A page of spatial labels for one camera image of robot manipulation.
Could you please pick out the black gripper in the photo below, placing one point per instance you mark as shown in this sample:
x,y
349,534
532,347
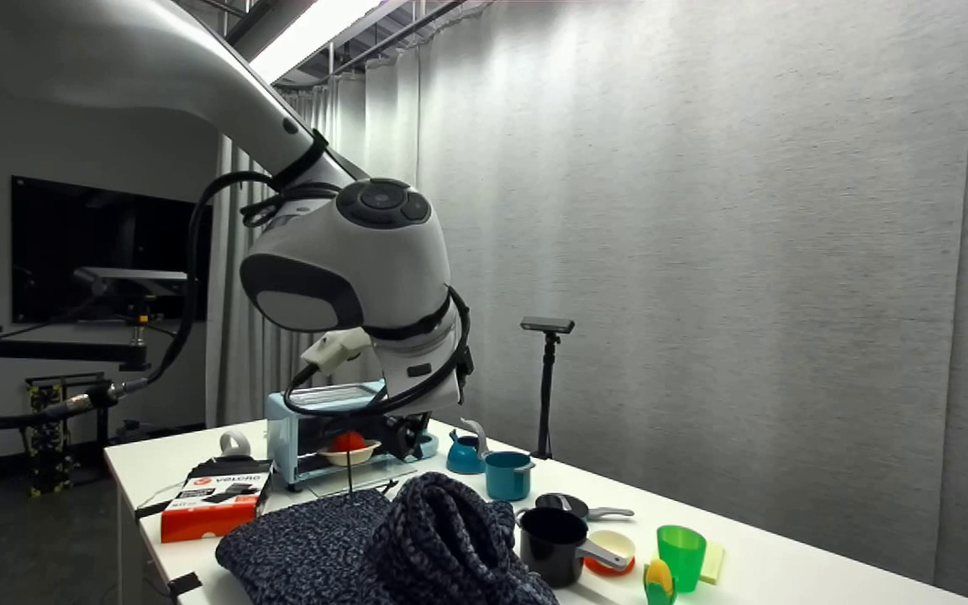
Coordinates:
x,y
405,434

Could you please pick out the dark blue knitted blanket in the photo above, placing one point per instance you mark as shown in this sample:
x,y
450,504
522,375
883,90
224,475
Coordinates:
x,y
316,550

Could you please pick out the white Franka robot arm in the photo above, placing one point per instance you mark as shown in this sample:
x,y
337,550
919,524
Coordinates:
x,y
337,255

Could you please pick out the teal toy kettle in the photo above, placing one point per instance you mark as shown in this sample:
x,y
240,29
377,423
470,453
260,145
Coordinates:
x,y
460,452

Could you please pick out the light blue toy oven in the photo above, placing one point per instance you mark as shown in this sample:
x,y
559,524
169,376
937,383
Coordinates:
x,y
292,431

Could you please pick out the teal toy pot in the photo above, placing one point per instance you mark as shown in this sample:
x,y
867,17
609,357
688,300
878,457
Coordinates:
x,y
510,477

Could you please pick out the white roll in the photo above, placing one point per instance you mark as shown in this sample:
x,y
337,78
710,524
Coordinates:
x,y
237,444

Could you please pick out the black tool on box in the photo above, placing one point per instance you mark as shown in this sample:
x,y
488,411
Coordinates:
x,y
225,463

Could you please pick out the black pot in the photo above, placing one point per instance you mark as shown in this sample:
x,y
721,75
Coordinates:
x,y
551,550

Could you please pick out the orange and white plate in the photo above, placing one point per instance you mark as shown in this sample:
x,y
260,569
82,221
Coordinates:
x,y
615,555

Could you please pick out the yellow toy corn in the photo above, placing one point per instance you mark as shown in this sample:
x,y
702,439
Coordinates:
x,y
656,581

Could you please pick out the green plastic cup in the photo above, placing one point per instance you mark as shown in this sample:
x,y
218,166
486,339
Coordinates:
x,y
681,555

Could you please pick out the pale yellow flat piece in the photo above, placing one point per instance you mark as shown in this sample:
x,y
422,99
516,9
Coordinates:
x,y
715,562

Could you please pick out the metal equipment rack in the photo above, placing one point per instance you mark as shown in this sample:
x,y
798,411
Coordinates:
x,y
48,441

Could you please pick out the grey curtain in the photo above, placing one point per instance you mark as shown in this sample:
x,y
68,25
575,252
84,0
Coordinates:
x,y
730,247

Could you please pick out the ceiling light fixture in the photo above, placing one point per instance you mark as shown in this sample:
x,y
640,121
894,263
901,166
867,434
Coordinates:
x,y
316,33

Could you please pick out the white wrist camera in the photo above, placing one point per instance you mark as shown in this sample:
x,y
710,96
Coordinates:
x,y
337,357

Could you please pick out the black camera stand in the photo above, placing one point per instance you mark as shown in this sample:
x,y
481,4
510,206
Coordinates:
x,y
549,391

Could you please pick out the black bar camera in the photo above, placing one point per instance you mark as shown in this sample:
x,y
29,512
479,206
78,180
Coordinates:
x,y
549,324

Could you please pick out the dark wall monitor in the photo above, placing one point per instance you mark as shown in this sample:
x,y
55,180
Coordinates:
x,y
68,236

